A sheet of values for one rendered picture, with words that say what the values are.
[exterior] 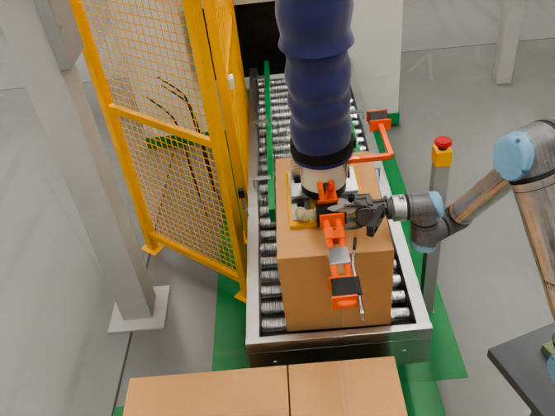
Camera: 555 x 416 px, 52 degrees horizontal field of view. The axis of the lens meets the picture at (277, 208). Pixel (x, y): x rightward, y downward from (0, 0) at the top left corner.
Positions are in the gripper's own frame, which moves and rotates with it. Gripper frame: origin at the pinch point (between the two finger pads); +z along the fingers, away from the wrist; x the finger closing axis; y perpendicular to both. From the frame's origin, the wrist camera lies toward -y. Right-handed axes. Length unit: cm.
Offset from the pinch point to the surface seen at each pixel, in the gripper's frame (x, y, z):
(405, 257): -50, 29, -32
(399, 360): -67, -10, -23
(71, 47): 44, 61, 89
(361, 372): -56, -22, -6
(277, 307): -55, 12, 23
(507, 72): -99, 272, -165
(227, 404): -56, -31, 43
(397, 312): -55, 3, -24
